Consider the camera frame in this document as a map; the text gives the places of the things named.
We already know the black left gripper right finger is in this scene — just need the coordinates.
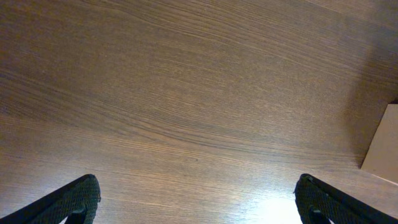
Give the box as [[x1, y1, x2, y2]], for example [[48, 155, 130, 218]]
[[294, 174, 397, 224]]

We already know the brown cardboard box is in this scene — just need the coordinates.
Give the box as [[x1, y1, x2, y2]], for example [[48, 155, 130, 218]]
[[361, 104, 398, 185]]

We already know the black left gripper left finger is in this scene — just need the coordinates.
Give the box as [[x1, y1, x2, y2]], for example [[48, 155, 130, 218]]
[[1, 174, 101, 224]]

